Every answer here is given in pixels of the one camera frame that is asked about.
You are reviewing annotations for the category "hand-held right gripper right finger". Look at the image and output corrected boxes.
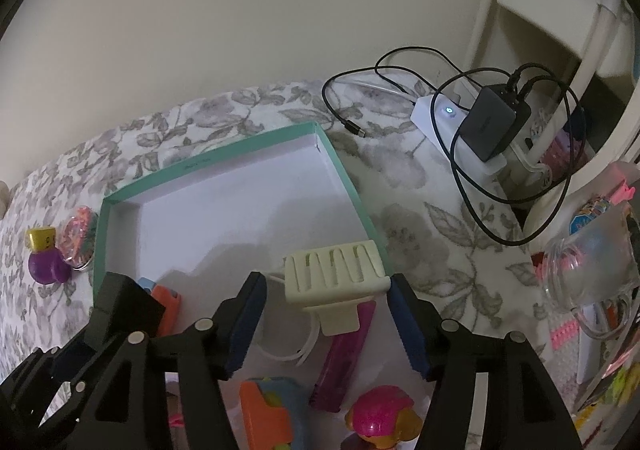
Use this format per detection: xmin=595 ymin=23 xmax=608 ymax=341
xmin=387 ymin=272 xmax=583 ymax=450

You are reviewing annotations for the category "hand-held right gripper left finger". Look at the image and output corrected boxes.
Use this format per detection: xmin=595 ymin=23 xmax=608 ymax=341
xmin=37 ymin=271 xmax=268 ymax=450

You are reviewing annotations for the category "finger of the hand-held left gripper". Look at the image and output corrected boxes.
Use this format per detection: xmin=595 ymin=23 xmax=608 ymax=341
xmin=0 ymin=330 xmax=106 ymax=436

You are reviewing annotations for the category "white smart watch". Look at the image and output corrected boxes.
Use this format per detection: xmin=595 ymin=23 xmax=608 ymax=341
xmin=260 ymin=272 xmax=321 ymax=367

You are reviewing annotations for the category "orange blue toy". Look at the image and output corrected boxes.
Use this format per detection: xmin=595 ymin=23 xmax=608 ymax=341
xmin=135 ymin=277 xmax=182 ymax=338
xmin=239 ymin=376 xmax=313 ymax=450

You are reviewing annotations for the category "white hair claw clip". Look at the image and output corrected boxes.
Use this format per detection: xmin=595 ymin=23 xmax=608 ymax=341
xmin=282 ymin=240 xmax=391 ymax=337

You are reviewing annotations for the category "pink doll figure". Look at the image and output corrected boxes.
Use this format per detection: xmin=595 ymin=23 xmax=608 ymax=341
xmin=340 ymin=389 xmax=426 ymax=450

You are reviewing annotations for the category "teal-rimmed white tray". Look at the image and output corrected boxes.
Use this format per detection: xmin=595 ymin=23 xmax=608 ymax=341
xmin=92 ymin=121 xmax=426 ymax=450

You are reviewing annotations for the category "purple toy with yellow cap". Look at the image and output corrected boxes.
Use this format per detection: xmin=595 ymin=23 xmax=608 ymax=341
xmin=26 ymin=226 xmax=71 ymax=285

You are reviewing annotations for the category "grey floral blanket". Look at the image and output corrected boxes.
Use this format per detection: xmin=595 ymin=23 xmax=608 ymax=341
xmin=0 ymin=77 xmax=591 ymax=450

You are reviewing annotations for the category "round tin of colourful bands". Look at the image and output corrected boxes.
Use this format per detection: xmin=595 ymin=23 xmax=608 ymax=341
xmin=57 ymin=207 xmax=98 ymax=271

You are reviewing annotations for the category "pink plastic brick strip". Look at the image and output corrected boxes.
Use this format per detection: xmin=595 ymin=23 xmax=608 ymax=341
xmin=547 ymin=315 xmax=586 ymax=356

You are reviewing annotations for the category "clear jar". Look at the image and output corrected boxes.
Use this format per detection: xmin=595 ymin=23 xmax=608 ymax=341
xmin=542 ymin=202 xmax=640 ymax=315

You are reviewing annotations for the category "white power strip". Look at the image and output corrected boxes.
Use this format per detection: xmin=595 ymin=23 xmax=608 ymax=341
xmin=410 ymin=90 xmax=508 ymax=175

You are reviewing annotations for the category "pink storage box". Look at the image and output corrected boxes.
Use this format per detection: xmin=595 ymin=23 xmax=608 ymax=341
xmin=545 ymin=130 xmax=588 ymax=181

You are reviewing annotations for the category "white wooden chair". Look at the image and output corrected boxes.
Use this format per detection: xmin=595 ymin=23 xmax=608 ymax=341
xmin=462 ymin=0 xmax=640 ymax=211

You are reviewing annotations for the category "black cable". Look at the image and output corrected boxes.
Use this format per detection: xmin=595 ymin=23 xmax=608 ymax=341
xmin=321 ymin=46 xmax=468 ymax=138

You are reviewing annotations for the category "black power adapter with cables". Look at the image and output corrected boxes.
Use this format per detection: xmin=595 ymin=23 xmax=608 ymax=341
xmin=449 ymin=62 xmax=587 ymax=247

